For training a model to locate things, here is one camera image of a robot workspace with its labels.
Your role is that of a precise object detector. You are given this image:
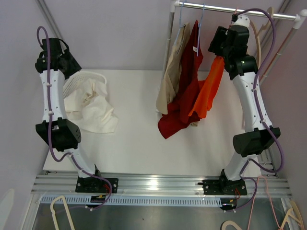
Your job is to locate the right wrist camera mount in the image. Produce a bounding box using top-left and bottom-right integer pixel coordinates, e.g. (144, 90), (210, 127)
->
(233, 14), (250, 28)

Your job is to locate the orange t-shirt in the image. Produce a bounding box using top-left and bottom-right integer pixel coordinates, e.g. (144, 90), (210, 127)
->
(189, 56), (224, 118)

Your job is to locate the beige t-shirt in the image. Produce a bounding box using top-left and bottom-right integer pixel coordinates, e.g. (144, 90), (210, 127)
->
(156, 23), (190, 115)

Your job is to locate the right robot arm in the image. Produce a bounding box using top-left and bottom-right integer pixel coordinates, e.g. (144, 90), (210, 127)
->
(200, 14), (281, 196)

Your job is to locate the dark red t-shirt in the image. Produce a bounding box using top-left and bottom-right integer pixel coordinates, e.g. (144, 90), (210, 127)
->
(158, 21), (203, 139)

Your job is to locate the beige hanger bottom right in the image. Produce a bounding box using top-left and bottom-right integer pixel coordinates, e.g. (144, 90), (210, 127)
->
(220, 200), (303, 230)

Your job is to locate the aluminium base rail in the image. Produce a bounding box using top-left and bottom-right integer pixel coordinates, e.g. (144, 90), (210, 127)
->
(31, 171), (293, 198)

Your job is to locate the silver clothes rack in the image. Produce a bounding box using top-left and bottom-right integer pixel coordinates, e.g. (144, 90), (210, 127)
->
(162, 0), (307, 84)

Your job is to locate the beige plastic hanger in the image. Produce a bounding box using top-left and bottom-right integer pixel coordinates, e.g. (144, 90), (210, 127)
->
(249, 6), (275, 70)

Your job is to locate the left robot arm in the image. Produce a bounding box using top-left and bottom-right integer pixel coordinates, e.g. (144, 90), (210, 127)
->
(35, 38), (103, 192)

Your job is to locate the white slotted cable duct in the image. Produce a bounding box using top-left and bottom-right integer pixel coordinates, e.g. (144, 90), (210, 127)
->
(42, 195), (224, 207)

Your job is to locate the pink hanger on floor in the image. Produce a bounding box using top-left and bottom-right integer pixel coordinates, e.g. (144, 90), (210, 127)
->
(247, 175), (281, 230)

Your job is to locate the white plastic laundry basket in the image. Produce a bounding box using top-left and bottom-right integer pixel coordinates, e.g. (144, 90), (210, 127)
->
(63, 70), (107, 98)

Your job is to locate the white t-shirt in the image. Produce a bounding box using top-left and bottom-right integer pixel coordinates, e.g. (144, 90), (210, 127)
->
(64, 79), (118, 133)

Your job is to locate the beige hanger on floor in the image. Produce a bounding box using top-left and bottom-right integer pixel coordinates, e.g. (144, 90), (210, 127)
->
(49, 195), (76, 230)

